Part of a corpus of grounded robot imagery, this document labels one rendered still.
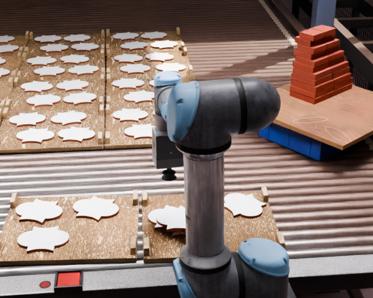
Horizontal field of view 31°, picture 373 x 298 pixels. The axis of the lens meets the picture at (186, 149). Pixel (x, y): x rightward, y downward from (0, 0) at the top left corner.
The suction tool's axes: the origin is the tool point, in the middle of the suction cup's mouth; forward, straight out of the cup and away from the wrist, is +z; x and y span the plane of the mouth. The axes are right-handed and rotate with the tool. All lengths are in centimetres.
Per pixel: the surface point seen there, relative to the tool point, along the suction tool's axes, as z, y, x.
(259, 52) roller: 20, -81, -154
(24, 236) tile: 17.4, 42.6, -5.4
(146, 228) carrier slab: 18.5, 6.6, -2.8
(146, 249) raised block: 16.3, 9.1, 11.2
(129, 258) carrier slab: 18.6, 13.9, 10.9
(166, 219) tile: 13.2, 1.4, 1.4
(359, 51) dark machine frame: 10, -118, -118
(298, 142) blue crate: 16, -58, -42
